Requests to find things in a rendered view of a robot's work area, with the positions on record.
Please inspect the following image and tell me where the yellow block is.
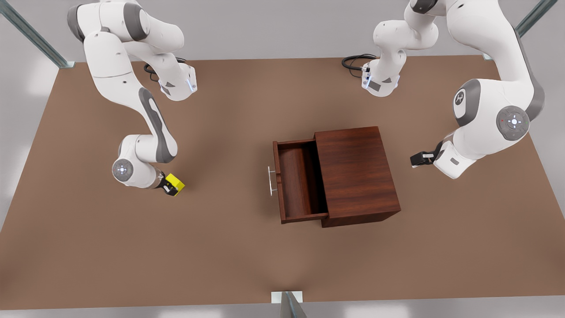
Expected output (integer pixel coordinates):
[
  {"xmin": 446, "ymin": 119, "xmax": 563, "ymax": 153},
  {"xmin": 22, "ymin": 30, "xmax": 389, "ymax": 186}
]
[{"xmin": 166, "ymin": 173, "xmax": 185, "ymax": 197}]

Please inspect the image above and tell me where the dark wooden cabinet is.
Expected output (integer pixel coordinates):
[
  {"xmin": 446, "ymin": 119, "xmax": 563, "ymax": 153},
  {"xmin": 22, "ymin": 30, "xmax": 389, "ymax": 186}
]
[{"xmin": 314, "ymin": 126, "xmax": 402, "ymax": 228}]

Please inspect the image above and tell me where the black cable loop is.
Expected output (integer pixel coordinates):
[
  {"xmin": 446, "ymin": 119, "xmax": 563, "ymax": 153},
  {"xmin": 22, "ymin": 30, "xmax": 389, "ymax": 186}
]
[
  {"xmin": 342, "ymin": 54, "xmax": 377, "ymax": 79},
  {"xmin": 143, "ymin": 57, "xmax": 188, "ymax": 83}
]

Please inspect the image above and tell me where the wooden drawer with silver handle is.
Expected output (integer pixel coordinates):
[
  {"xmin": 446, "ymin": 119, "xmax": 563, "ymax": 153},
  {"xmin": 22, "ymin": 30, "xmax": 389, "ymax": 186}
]
[{"xmin": 267, "ymin": 139, "xmax": 329, "ymax": 225}]

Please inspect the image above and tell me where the silver frame post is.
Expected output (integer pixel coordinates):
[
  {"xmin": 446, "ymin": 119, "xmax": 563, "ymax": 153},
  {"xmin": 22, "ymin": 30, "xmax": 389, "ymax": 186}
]
[
  {"xmin": 482, "ymin": 0, "xmax": 558, "ymax": 61},
  {"xmin": 271, "ymin": 291, "xmax": 308, "ymax": 318},
  {"xmin": 0, "ymin": 0, "xmax": 75, "ymax": 69}
]

